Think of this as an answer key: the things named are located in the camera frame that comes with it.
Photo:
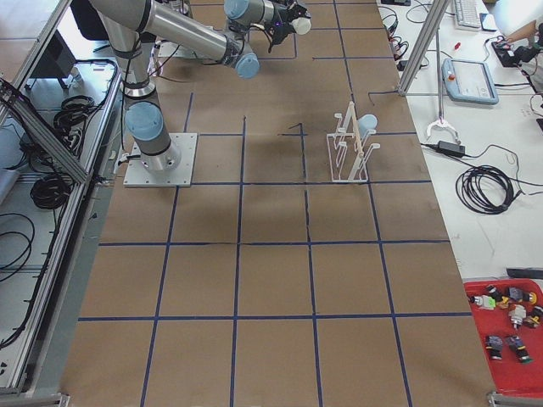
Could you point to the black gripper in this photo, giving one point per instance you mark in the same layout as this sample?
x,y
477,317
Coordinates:
x,y
283,19

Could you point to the cream white cup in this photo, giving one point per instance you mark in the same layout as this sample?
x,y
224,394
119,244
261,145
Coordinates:
x,y
301,25

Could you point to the light blue cup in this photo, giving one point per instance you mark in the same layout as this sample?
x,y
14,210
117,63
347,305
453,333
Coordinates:
x,y
367,122

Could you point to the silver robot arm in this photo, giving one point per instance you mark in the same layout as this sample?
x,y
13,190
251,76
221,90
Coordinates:
x,y
126,21

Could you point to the white grabber tool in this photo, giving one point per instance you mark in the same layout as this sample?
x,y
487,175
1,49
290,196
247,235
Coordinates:
x,y
441,123

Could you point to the white keyboard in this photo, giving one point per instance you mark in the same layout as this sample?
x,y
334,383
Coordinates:
x,y
466,14

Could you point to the teach pendant tablet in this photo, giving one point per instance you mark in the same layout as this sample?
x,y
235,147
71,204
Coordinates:
x,y
469,81

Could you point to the black power adapter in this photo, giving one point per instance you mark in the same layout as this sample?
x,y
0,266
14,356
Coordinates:
x,y
451,149

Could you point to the red parts tray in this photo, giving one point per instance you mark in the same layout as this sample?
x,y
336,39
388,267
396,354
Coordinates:
x,y
508,316

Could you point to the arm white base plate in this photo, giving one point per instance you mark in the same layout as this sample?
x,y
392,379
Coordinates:
x,y
173,168
167,49

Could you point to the white wire cup rack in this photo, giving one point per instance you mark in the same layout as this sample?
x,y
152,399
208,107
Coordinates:
x,y
349,151

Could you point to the aluminium frame post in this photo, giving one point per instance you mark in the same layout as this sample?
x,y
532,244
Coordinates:
x,y
427,32

